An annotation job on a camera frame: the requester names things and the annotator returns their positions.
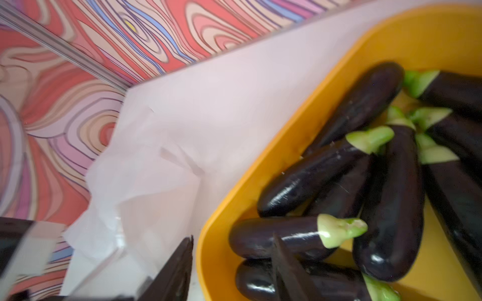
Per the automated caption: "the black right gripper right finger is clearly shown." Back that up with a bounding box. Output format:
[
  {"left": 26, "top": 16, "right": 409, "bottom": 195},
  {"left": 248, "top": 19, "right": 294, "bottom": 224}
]
[{"left": 271, "top": 234, "right": 323, "bottom": 301}]

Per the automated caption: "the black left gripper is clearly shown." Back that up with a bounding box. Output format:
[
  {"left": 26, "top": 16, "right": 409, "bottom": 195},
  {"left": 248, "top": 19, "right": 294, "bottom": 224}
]
[{"left": 0, "top": 216, "right": 67, "bottom": 301}]

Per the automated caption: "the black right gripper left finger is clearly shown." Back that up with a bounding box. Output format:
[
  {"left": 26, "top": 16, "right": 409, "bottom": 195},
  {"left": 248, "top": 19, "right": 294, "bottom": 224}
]
[{"left": 138, "top": 236, "right": 194, "bottom": 301}]

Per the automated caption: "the clear zip-top plastic bag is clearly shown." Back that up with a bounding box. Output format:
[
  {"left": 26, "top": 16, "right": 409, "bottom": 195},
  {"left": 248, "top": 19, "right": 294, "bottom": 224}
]
[{"left": 65, "top": 109, "right": 200, "bottom": 276}]

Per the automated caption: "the purple eggplant in tray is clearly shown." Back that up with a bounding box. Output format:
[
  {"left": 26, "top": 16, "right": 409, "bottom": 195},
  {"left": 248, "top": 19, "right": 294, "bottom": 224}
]
[
  {"left": 415, "top": 134, "right": 481, "bottom": 295},
  {"left": 228, "top": 214, "right": 369, "bottom": 259},
  {"left": 257, "top": 125, "right": 395, "bottom": 217},
  {"left": 352, "top": 107, "right": 425, "bottom": 282},
  {"left": 302, "top": 61, "right": 405, "bottom": 158},
  {"left": 235, "top": 259, "right": 401, "bottom": 300}
]

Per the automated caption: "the yellow plastic tray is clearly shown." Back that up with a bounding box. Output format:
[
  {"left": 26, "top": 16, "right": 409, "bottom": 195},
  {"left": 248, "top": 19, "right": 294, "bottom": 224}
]
[{"left": 196, "top": 1, "right": 481, "bottom": 300}]

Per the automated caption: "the aluminium frame post left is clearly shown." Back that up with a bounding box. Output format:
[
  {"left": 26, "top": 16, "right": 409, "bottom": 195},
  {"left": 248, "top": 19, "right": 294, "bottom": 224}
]
[{"left": 1, "top": 1, "right": 133, "bottom": 92}]

